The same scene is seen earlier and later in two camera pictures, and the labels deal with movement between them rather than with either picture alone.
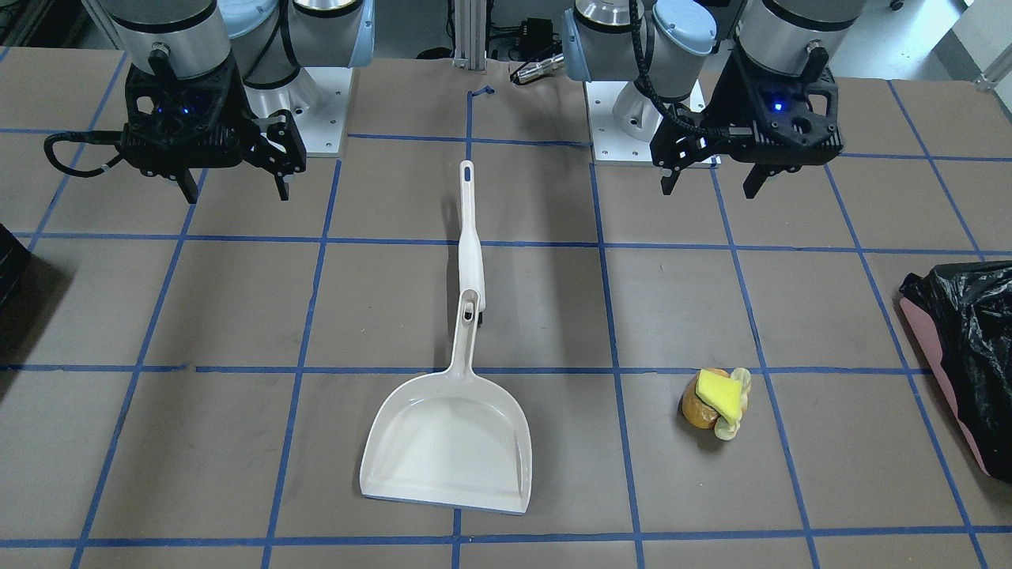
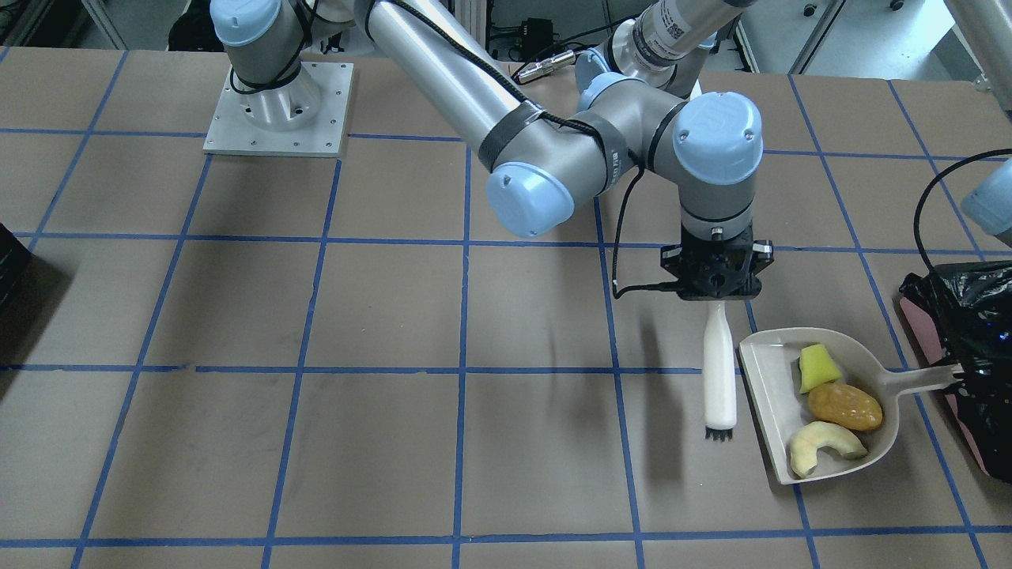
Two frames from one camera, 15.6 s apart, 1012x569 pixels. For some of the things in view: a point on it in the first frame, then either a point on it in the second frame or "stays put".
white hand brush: [470, 246] -> [719, 376]
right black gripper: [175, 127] -> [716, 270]
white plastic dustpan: [452, 437] -> [771, 359]
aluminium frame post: [470, 17] stays put
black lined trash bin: [966, 308] stays put
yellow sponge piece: [723, 394] -> [817, 367]
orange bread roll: [698, 412] -> [845, 406]
